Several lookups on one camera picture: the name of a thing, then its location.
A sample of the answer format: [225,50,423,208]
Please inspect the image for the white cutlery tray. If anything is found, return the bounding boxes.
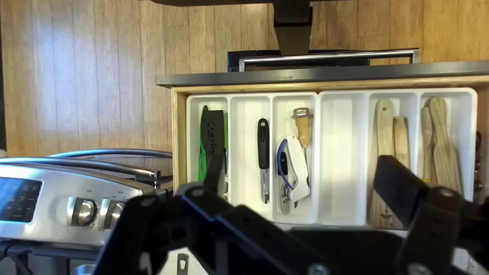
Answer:
[186,87,477,226]

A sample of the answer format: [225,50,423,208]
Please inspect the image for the green and black knife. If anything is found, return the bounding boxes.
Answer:
[199,105,225,182]

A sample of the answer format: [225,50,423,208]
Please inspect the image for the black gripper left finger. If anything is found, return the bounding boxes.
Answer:
[203,154,225,197]

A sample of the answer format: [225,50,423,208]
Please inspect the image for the wooden spatula right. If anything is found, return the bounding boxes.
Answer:
[422,96,463,192]

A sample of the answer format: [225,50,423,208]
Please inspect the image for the wooden spatula left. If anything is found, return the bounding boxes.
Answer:
[368,99,402,229]

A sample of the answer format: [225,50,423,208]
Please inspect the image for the black handled peeler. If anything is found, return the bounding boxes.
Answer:
[257,118,269,203]

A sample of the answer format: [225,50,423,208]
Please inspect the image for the stainless steel stove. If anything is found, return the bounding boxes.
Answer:
[0,148,173,275]

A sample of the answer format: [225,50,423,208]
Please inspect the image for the wooden kitchen drawer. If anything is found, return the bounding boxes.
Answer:
[156,61,489,226]

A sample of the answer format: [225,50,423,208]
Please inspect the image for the stove knob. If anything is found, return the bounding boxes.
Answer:
[67,197,98,226]

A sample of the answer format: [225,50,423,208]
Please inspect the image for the white and blue utensil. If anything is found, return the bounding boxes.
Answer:
[275,136,310,214]

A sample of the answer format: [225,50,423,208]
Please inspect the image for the wooden handled utensil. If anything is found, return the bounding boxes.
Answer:
[293,107,312,185]

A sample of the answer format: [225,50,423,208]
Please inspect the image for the wooden spatula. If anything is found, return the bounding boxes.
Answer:
[422,96,463,192]
[368,99,402,229]

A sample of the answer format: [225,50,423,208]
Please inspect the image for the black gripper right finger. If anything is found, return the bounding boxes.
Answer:
[373,156,429,228]

